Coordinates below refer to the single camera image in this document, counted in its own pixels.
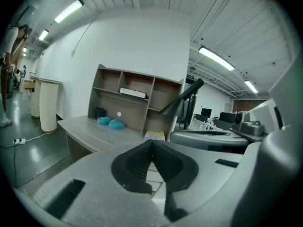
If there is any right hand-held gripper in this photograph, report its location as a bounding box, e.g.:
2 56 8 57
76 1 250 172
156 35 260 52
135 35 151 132
169 55 303 155

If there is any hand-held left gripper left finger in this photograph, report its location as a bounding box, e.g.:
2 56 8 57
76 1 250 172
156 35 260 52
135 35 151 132
14 140 171 227

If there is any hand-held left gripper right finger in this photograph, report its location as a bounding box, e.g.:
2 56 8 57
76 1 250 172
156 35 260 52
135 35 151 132
152 123 303 227

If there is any booklet with yellow tab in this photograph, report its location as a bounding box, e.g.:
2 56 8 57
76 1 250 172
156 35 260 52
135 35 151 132
144 130 166 142

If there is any grey wooden shelf unit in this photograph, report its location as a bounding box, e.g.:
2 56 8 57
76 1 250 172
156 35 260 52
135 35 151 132
87 64 185 141

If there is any maroon book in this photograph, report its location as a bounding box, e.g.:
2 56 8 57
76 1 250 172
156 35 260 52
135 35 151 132
119 87 148 100

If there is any white office desk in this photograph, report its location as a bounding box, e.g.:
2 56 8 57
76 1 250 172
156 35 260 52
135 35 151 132
189 116 229 131

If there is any black desk lamp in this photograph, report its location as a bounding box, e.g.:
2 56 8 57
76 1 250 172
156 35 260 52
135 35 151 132
160 78 205 130

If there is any grey wooden desk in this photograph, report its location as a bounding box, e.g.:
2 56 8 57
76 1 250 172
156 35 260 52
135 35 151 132
57 114 168 163

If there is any long ceiling light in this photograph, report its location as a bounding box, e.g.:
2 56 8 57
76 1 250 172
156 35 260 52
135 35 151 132
54 0 85 24
198 45 235 71
38 29 50 42
243 79 259 94

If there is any teal crumpled cloth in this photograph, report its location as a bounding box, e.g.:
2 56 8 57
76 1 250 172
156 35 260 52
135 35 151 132
97 116 112 126
108 119 126 131

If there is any black pen holder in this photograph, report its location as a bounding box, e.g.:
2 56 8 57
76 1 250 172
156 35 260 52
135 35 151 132
95 106 107 119

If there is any white cylindrical column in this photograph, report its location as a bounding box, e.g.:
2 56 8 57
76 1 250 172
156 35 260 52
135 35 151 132
39 80 60 134

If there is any white table slab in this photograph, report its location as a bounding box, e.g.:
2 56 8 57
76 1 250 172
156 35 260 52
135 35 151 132
29 75 65 84

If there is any gripper-mounted grey camera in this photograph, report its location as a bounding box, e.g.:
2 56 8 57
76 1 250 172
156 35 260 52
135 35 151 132
231 111 265 136

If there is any white power cable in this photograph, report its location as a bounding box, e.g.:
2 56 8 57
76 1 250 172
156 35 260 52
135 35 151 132
24 131 52 142

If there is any black floor cable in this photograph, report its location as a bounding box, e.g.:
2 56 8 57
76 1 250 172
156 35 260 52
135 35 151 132
0 142 19 189

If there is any grey wall cable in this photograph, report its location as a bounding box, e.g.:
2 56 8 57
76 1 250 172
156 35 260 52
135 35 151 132
71 11 100 57

